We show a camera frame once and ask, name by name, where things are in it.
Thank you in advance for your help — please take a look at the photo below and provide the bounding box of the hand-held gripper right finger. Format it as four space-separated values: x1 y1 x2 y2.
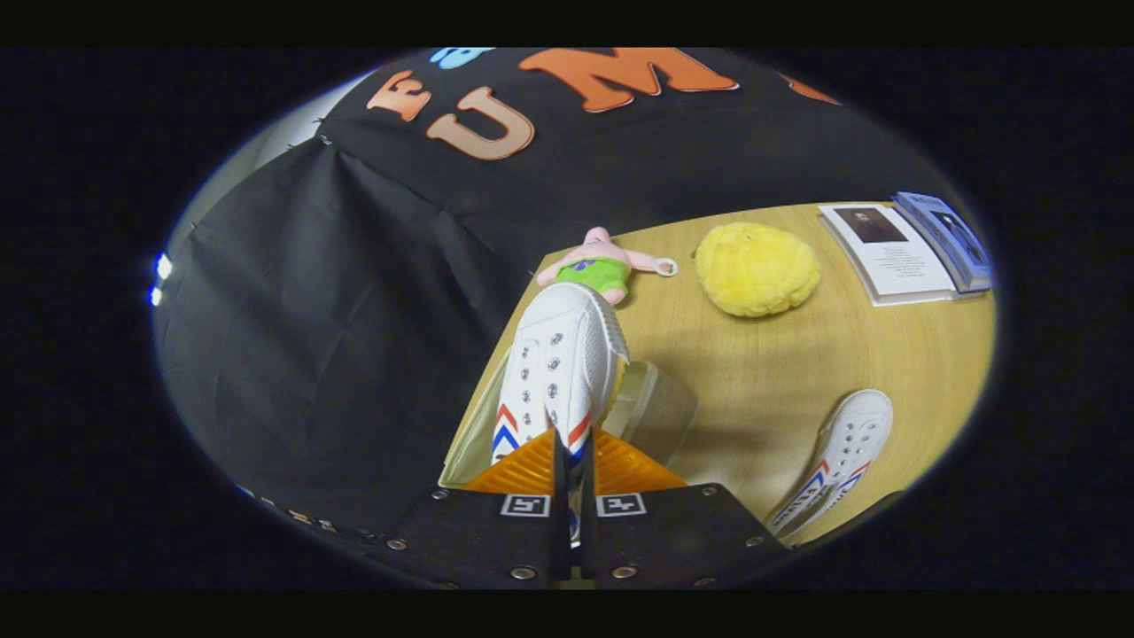
580 430 789 590

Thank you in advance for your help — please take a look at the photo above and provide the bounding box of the beige fabric storage box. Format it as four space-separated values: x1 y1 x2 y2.
439 354 701 488

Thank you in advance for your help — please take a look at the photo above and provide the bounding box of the black backdrop cloth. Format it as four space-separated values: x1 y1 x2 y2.
155 48 975 541

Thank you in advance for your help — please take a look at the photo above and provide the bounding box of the white booklet with portrait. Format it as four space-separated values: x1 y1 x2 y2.
817 204 962 307

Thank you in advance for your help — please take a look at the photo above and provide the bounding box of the blue book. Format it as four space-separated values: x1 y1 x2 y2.
890 191 993 293

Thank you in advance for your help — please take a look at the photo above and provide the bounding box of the yellow fluffy plush cushion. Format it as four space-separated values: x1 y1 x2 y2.
695 222 821 318

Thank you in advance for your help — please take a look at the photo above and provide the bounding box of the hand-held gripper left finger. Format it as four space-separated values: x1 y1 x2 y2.
385 427 572 590

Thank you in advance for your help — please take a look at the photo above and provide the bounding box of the white canvas shoe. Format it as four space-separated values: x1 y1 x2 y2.
766 389 894 540
490 282 632 546

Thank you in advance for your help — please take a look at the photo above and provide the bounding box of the pink star plush toy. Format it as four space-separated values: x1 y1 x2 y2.
536 227 679 307

